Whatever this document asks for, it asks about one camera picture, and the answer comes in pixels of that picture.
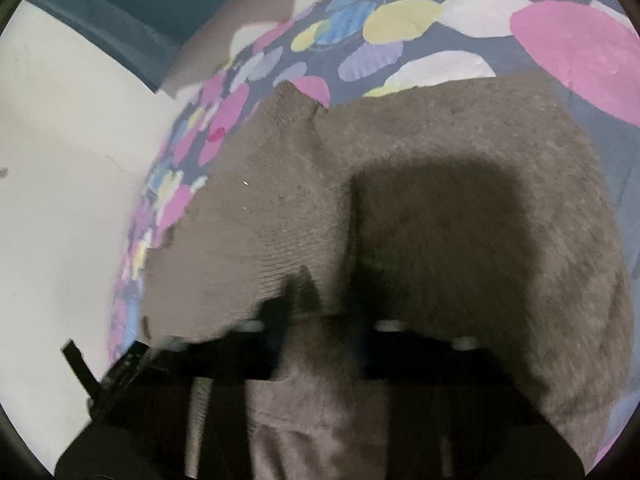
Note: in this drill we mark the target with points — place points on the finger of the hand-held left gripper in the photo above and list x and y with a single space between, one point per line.
122 362

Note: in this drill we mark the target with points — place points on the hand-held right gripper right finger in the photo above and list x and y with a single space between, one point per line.
362 350

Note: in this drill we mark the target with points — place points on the brown fleece garment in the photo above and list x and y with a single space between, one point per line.
425 125

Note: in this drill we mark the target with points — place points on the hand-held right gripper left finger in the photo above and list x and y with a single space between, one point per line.
276 345

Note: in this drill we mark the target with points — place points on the colourful dotted blanket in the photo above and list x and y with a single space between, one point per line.
575 45

